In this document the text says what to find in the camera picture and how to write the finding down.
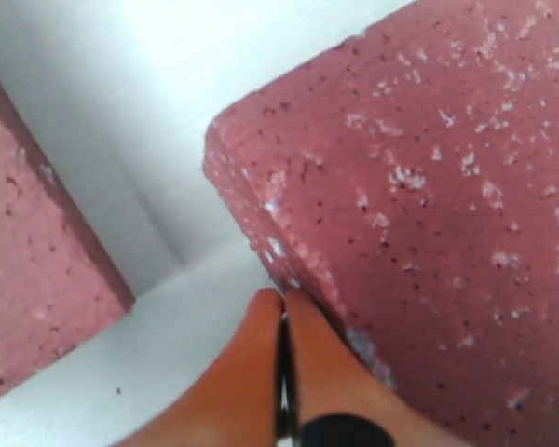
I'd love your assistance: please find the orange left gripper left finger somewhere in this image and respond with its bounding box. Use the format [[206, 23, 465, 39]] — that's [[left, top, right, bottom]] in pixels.
[[117, 289, 283, 447]]

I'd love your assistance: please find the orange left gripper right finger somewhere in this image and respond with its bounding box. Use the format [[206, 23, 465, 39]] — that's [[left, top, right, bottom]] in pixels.
[[284, 289, 468, 446]]

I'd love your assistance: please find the red brick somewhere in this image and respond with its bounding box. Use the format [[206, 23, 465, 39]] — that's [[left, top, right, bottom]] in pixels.
[[203, 1, 559, 446], [0, 85, 134, 397]]

